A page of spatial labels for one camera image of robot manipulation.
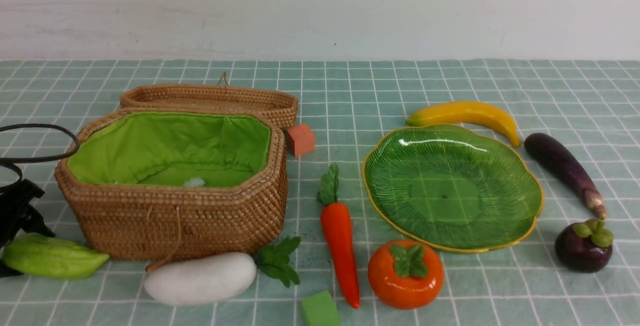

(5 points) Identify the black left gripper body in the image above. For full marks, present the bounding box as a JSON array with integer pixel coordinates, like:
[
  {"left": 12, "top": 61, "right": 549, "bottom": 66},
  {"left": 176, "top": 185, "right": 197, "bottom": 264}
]
[{"left": 0, "top": 161, "right": 56, "bottom": 252}]

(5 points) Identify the green bitter gourd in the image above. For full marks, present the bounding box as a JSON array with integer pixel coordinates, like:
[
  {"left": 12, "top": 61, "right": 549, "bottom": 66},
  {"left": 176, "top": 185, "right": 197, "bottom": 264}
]
[{"left": 1, "top": 233, "right": 110, "bottom": 280}]

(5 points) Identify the white radish with leaves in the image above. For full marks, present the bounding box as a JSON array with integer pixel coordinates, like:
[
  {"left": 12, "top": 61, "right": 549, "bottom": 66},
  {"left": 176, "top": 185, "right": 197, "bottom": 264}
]
[{"left": 142, "top": 236, "right": 301, "bottom": 307}]

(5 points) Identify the orange carrot with leaves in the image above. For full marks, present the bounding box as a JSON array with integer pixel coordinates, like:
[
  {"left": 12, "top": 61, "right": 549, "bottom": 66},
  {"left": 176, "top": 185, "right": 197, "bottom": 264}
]
[{"left": 317, "top": 163, "right": 361, "bottom": 309}]

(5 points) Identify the orange persimmon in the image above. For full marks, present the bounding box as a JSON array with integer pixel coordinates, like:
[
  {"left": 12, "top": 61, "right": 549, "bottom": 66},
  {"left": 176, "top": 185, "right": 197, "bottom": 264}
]
[{"left": 367, "top": 239, "right": 445, "bottom": 310}]

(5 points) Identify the yellow banana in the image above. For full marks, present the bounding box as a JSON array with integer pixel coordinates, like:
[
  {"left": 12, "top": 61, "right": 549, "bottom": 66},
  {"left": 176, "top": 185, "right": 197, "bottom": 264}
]
[{"left": 406, "top": 100, "right": 521, "bottom": 148}]

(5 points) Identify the purple eggplant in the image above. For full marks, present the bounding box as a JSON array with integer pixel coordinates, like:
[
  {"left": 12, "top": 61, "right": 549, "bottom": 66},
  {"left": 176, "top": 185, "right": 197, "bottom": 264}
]
[{"left": 523, "top": 132, "right": 608, "bottom": 220}]

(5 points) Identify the dark purple mangosteen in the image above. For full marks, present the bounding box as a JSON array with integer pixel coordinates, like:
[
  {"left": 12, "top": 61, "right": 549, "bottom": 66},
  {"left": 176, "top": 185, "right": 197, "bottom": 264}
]
[{"left": 554, "top": 219, "right": 614, "bottom": 274}]

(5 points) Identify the woven wicker basket green lining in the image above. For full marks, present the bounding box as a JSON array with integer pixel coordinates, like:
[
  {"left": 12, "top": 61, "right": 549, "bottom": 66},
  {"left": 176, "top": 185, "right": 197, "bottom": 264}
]
[{"left": 54, "top": 107, "right": 289, "bottom": 262}]

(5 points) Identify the woven wicker basket lid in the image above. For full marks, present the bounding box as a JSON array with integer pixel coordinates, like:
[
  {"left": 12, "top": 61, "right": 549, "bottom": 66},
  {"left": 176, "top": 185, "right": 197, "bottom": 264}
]
[{"left": 119, "top": 73, "right": 298, "bottom": 129}]

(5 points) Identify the orange foam cube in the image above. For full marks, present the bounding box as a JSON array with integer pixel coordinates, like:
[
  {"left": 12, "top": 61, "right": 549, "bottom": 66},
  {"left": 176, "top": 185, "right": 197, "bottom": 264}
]
[{"left": 285, "top": 123, "right": 316, "bottom": 157}]

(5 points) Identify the green foam cube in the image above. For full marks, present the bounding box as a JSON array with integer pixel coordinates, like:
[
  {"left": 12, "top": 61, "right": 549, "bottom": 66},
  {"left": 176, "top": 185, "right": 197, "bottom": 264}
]
[{"left": 301, "top": 291, "right": 341, "bottom": 326}]

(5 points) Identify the green leaf-shaped glass plate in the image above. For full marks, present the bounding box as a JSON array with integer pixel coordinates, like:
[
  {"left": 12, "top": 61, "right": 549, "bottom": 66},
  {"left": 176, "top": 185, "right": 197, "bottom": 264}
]
[{"left": 362, "top": 124, "right": 545, "bottom": 254}]

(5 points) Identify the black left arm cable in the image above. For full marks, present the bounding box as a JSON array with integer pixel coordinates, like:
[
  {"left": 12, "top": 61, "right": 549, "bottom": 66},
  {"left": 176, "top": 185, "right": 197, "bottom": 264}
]
[{"left": 0, "top": 123, "right": 81, "bottom": 164}]

